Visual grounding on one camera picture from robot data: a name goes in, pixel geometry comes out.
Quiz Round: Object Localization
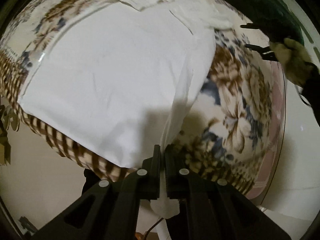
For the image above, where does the dark green folded blanket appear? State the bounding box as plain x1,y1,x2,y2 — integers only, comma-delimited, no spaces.
224,0,304,44

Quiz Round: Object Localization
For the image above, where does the right gloved hand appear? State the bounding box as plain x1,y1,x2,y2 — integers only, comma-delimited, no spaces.
270,38,313,88

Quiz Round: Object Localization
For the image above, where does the white t-shirt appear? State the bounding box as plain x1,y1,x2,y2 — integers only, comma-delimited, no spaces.
18,0,232,168

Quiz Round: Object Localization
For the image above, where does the pink checked bed sheet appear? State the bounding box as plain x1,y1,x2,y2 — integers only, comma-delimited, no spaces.
246,62,286,202

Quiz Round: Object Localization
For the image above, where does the floral bed cover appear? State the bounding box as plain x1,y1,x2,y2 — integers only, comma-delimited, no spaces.
1,0,273,195

